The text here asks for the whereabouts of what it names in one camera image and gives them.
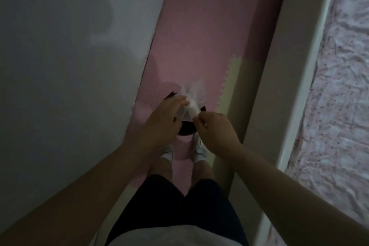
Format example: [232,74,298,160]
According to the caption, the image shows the person's right hand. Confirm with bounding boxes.
[192,111,243,163]

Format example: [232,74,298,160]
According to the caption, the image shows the person's left hand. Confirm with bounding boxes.
[140,95,191,151]

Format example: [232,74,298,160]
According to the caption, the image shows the clear plastic bag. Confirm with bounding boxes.
[173,78,207,122]

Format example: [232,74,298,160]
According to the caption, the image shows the person's right forearm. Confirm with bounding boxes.
[228,145,369,246]

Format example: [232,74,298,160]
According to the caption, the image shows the person's left forearm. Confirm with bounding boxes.
[0,142,153,246]

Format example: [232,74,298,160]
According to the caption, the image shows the person's left leg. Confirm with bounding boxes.
[148,157,173,181]

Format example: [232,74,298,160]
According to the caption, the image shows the person's leg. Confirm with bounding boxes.
[148,157,173,181]
[191,161,216,190]

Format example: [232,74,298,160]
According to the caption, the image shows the person's right leg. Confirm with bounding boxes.
[191,161,216,190]

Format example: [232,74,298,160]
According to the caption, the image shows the dark waste bin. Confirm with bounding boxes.
[163,91,207,137]

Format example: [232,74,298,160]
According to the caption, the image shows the black shorts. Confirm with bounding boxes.
[105,174,249,246]

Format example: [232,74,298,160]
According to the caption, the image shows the white shirt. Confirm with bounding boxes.
[108,224,246,246]

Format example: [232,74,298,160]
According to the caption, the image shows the pink foam floor mat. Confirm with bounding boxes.
[126,0,290,191]

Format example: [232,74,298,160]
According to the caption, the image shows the white bed frame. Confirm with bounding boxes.
[228,0,344,246]

